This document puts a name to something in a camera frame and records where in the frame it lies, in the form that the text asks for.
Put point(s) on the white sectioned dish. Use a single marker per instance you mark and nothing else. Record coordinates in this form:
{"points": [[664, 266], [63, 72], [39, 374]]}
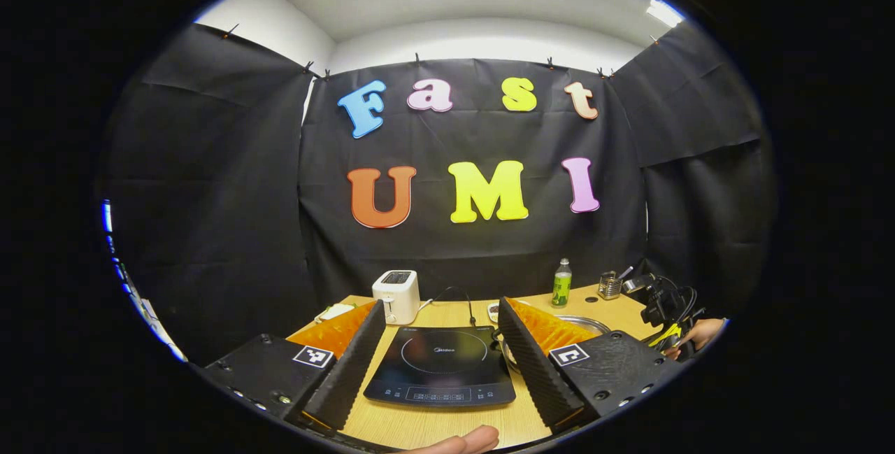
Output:
{"points": [[493, 310]]}

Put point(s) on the pale sandwich tray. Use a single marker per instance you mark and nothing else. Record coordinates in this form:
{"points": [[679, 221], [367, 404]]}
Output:
{"points": [[321, 317]]}

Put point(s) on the metal utensil holder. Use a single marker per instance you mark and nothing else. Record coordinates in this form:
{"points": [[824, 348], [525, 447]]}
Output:
{"points": [[610, 288]]}

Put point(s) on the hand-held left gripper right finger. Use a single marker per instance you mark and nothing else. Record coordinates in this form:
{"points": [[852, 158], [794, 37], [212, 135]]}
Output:
{"points": [[535, 370]]}

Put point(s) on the small ceiling light panel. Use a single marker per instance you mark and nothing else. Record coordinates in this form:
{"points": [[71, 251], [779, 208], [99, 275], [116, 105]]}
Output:
{"points": [[664, 13]]}

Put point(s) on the black induction cooktop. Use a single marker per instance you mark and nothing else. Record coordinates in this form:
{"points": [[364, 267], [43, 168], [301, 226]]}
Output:
{"points": [[440, 370]]}

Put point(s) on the clear bottle green label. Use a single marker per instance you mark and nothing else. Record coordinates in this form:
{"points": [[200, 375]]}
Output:
{"points": [[561, 286]]}

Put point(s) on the sandwich with lettuce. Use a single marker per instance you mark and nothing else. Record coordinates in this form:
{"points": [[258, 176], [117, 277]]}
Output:
{"points": [[339, 310]]}

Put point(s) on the metal spoon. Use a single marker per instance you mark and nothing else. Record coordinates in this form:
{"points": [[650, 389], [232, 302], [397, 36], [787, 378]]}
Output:
{"points": [[624, 273]]}

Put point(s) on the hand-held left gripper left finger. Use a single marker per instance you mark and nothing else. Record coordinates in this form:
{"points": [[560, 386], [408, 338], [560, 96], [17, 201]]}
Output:
{"points": [[349, 370]]}

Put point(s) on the white toaster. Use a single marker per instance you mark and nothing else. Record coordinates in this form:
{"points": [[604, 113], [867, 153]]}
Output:
{"points": [[396, 296]]}

